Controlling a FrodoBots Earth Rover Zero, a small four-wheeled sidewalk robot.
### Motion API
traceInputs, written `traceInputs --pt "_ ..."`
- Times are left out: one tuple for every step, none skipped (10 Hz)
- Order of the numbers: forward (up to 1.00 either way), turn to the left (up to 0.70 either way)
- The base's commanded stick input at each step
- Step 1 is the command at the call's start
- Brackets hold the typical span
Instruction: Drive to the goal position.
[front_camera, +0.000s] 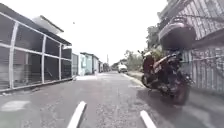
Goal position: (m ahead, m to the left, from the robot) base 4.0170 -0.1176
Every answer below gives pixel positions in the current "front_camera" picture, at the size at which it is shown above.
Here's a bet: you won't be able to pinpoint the white vehicle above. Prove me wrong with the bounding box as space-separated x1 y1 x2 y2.
117 63 129 74

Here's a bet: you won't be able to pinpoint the row of low buildings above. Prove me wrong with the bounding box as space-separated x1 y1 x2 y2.
71 51 104 77

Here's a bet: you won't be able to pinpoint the trees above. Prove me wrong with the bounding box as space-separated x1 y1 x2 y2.
111 24 168 72

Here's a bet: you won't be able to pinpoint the grey asphalt road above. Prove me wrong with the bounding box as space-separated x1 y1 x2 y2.
0 71 224 128

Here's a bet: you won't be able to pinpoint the red motorcycle with top box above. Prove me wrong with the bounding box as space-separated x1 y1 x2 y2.
137 17 197 106

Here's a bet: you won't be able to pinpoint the robot's own part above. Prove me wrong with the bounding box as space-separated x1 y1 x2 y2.
139 110 158 128
66 100 88 128

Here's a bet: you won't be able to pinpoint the building with white framed front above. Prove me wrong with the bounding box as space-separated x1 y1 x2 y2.
0 2 73 94

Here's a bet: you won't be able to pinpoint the grey metal fence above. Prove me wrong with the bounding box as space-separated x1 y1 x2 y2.
181 44 224 96

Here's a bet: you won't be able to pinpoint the building with grey roof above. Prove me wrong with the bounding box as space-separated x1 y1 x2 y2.
157 0 224 51

